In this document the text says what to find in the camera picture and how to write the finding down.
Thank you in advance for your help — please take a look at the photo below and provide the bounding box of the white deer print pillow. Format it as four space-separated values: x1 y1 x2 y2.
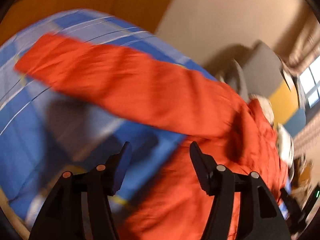
276 124 294 168

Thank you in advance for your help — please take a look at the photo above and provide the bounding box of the barred window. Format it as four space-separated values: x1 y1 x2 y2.
299 56 320 108

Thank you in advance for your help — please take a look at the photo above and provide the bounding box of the wooden wardrobe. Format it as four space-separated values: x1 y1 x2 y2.
1 0 171 43

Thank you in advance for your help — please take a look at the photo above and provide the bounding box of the grey yellow blue headboard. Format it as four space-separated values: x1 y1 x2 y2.
240 41 306 137

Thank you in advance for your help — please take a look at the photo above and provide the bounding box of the beige quilted jacket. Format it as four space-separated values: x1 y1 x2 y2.
249 94 274 126

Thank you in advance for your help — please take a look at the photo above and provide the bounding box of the left floral curtain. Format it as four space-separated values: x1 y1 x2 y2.
281 12 319 76

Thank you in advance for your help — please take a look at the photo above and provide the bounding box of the orange puffer jacket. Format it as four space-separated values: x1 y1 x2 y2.
15 34 287 239

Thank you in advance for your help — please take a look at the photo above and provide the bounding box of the blue plaid bed sheet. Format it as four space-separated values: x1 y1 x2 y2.
1 9 210 228

